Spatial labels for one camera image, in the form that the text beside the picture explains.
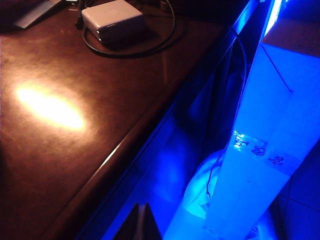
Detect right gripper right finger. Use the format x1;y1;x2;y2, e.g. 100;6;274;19
144;202;163;240

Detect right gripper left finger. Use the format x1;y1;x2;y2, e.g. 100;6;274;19
117;203;145;240

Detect white plastic bag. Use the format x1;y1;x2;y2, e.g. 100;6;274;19
163;149;283;240

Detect cardboard box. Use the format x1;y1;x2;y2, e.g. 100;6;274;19
203;14;320;240

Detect white power adapter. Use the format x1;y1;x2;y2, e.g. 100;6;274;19
81;0;146;46

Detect blue flat notebook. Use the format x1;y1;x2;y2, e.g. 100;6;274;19
13;0;64;30

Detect black adapter cable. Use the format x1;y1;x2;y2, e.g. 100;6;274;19
74;0;177;59

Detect thin dark wire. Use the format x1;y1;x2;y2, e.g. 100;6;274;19
206;26;249;199

